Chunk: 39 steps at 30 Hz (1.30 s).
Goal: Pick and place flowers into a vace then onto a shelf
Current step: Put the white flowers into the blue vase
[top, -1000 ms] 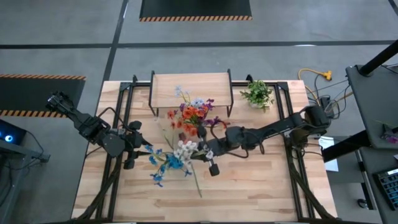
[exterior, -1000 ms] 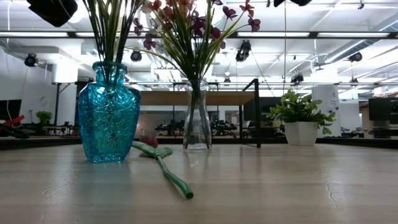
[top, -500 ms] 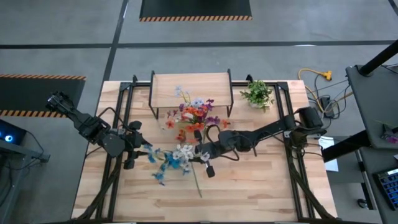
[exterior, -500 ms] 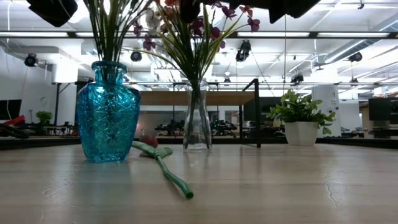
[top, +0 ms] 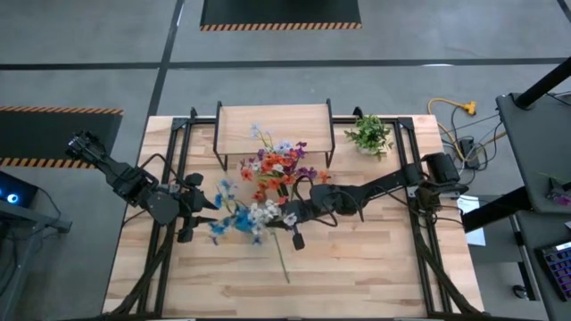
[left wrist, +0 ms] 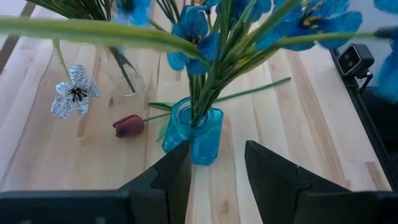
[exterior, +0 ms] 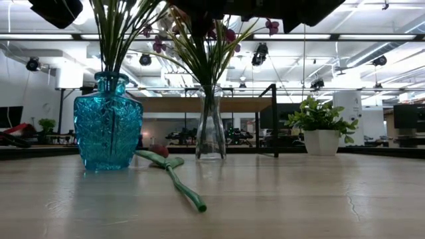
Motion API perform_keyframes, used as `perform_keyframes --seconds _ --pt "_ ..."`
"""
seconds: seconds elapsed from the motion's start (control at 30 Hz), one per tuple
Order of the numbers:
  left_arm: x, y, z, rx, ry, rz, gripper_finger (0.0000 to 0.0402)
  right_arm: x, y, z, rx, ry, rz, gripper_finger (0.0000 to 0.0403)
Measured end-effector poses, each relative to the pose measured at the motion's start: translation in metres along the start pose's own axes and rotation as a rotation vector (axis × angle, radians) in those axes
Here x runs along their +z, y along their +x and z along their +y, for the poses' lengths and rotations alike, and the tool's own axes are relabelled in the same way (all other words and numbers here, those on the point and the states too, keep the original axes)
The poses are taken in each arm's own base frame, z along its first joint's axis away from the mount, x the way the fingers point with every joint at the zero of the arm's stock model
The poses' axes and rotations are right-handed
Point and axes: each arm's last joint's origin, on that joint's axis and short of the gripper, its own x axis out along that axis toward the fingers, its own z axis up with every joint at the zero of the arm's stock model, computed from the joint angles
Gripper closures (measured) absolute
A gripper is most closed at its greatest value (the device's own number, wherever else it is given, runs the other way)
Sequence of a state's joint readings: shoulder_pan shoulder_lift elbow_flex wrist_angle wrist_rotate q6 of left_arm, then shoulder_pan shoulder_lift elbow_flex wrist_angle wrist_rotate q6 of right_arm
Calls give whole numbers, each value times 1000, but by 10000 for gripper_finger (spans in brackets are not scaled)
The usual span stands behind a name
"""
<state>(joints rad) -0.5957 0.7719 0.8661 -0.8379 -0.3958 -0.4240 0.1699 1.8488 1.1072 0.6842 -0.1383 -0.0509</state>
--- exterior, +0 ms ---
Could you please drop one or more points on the green stems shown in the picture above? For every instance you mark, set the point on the green stems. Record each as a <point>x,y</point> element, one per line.
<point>106,43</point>

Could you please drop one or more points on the pale lavender grass flower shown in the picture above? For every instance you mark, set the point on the pale lavender grass flower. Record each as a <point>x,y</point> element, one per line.
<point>127,36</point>

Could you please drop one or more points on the purple artificial orchid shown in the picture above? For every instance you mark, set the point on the purple artificial orchid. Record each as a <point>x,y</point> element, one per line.
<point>206,66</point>

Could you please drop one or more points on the orange artificial flower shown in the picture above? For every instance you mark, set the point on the orange artificial flower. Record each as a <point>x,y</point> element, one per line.
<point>181,15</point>

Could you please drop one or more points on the white veined artificial flower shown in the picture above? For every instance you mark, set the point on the white veined artificial flower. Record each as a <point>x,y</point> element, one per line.
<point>166,21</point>

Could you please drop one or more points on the clear glass vase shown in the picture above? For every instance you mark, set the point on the clear glass vase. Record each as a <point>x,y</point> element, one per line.
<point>210,139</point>

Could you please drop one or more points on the dark red artificial tulip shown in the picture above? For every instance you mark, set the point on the dark red artificial tulip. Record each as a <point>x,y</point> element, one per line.
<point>186,192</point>

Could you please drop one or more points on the background black robot arm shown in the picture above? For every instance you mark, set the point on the background black robot arm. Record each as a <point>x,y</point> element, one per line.
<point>237,134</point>

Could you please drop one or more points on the wooden shelf black metal legs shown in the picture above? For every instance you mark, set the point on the wooden shelf black metal legs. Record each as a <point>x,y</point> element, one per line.
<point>232,104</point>

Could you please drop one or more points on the black ceiling spotlight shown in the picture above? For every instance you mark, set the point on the black ceiling spotlight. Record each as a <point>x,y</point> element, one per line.
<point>145,59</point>
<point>317,83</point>
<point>379,60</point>
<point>259,54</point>
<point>33,64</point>

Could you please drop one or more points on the small background green plant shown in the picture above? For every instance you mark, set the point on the small background green plant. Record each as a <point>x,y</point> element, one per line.
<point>47,125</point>

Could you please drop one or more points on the black monitor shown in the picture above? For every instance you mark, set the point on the black monitor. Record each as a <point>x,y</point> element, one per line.
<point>10,117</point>
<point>408,116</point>

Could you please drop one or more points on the blue glass vase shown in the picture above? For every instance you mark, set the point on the blue glass vase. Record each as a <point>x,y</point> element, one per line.
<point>108,132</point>

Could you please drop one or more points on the white column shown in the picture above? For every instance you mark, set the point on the white column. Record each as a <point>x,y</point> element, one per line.
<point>348,113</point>

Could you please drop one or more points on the green plant white pot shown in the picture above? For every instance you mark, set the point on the green plant white pot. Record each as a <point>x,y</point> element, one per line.
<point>321,141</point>

